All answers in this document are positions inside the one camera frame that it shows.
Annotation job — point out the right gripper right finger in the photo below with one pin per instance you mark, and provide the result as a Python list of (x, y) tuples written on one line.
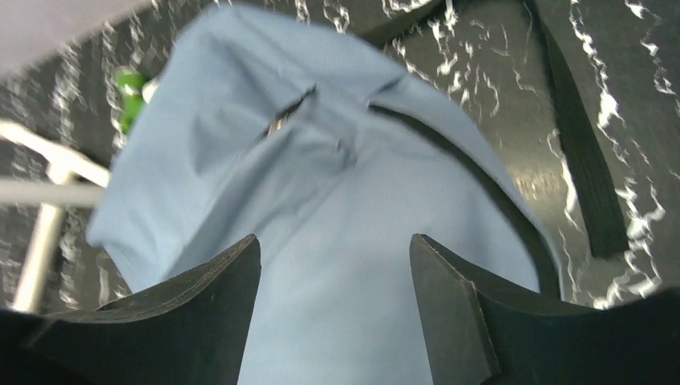
[(480, 328)]

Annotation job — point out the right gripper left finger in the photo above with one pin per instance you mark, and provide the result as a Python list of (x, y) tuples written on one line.
[(190, 329)]

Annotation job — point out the blue student backpack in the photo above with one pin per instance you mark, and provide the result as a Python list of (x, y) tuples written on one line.
[(333, 156)]

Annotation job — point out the white vertical pvc pipe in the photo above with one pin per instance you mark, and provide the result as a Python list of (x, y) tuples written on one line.
[(39, 257)]

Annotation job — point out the white slanted pvc pipe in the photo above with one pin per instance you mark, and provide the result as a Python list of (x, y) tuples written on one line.
[(75, 180)]

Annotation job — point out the green plastic tap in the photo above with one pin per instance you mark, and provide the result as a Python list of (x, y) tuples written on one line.
[(129, 83)]

